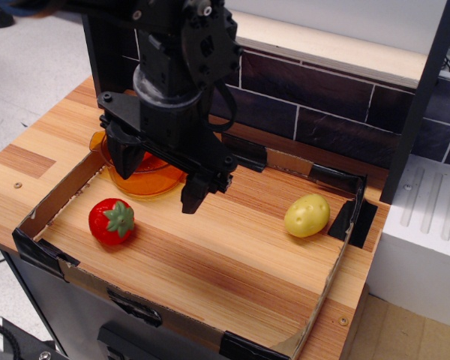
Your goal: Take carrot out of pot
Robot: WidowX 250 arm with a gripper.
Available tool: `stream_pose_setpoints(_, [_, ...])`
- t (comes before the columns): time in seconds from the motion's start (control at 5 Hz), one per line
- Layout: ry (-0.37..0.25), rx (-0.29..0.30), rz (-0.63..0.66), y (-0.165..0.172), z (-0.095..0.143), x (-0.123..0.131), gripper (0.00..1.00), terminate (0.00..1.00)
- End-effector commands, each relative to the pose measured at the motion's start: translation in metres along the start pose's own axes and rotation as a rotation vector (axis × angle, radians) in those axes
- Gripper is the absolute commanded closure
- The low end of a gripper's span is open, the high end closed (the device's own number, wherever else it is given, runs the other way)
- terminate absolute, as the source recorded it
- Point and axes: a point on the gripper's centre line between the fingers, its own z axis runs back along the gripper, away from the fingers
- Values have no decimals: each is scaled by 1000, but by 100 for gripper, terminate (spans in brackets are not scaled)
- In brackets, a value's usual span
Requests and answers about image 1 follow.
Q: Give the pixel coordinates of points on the orange transparent pot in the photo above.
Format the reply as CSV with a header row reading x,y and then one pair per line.
x,y
152,178

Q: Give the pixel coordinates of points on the cardboard fence with black tape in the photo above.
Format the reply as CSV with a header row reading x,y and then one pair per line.
x,y
228,282

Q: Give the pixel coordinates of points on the dark tile backsplash panel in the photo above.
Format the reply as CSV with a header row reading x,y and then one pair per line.
x,y
354,116

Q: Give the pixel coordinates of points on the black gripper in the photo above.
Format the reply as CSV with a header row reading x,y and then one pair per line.
x,y
175,134

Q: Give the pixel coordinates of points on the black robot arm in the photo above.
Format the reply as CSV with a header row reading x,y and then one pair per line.
x,y
180,102

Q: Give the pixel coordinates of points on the white toy sink drainboard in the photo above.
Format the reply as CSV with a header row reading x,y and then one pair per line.
x,y
411,266

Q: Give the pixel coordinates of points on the red toy strawberry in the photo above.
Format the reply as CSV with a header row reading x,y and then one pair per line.
x,y
111,221

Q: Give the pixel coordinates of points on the black right shelf post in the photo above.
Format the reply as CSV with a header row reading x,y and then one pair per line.
x,y
413,123

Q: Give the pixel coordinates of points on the yellow toy potato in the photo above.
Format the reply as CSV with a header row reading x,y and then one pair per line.
x,y
307,216

